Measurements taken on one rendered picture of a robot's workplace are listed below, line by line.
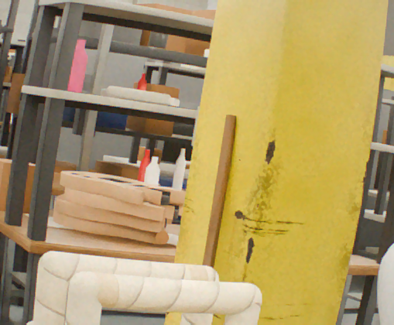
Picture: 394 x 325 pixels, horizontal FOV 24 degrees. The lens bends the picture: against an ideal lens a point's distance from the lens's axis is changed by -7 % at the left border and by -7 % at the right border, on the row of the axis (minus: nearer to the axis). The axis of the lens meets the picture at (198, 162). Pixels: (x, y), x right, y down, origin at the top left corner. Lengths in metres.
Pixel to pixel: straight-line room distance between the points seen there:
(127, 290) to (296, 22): 1.11
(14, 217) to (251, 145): 1.39
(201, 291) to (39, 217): 2.04
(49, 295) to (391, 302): 0.41
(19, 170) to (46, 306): 2.21
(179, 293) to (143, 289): 0.04
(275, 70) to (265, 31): 0.10
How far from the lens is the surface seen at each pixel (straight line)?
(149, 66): 7.26
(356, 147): 1.98
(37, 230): 2.90
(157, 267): 0.95
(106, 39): 4.17
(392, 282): 1.10
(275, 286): 1.91
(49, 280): 0.90
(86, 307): 0.83
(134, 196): 3.19
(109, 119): 5.95
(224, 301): 0.89
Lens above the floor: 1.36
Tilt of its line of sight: 3 degrees down
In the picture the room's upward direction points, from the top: 9 degrees clockwise
